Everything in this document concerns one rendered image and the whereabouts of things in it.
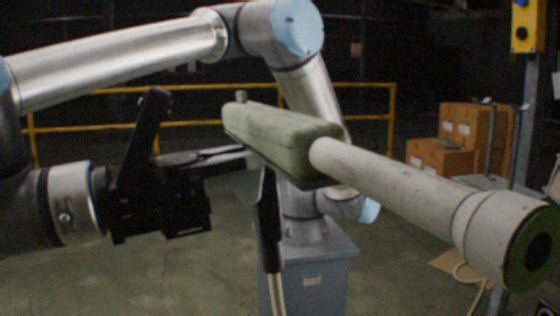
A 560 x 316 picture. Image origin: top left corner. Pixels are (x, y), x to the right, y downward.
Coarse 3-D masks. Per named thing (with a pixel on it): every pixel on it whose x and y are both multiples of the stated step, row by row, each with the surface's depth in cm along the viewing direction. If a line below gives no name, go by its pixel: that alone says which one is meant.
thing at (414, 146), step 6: (426, 138) 376; (432, 138) 376; (438, 138) 376; (408, 144) 368; (414, 144) 359; (420, 144) 351; (426, 144) 349; (432, 144) 349; (438, 144) 349; (408, 150) 369; (414, 150) 360; (420, 150) 352; (408, 156) 369; (414, 156) 361; (420, 156) 352; (408, 162) 370; (414, 162) 361; (420, 162) 353
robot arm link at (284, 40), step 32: (288, 0) 69; (256, 32) 72; (288, 32) 69; (320, 32) 75; (288, 64) 75; (320, 64) 80; (288, 96) 84; (320, 96) 83; (320, 192) 115; (352, 192) 106
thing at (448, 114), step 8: (440, 104) 373; (448, 104) 360; (456, 104) 359; (464, 104) 369; (472, 104) 369; (440, 112) 374; (448, 112) 362; (456, 112) 350; (440, 120) 375; (448, 120) 362; (440, 128) 376; (448, 128) 363; (440, 136) 377; (448, 136) 364
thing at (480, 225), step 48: (240, 96) 50; (240, 144) 49; (288, 144) 27; (336, 144) 24; (384, 192) 18; (432, 192) 15; (480, 192) 14; (480, 240) 12; (528, 240) 11; (528, 288) 11
